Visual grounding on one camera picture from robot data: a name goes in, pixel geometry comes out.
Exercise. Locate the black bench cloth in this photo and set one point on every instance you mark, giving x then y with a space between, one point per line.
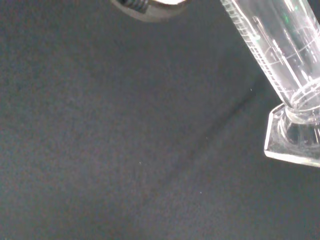
100 125

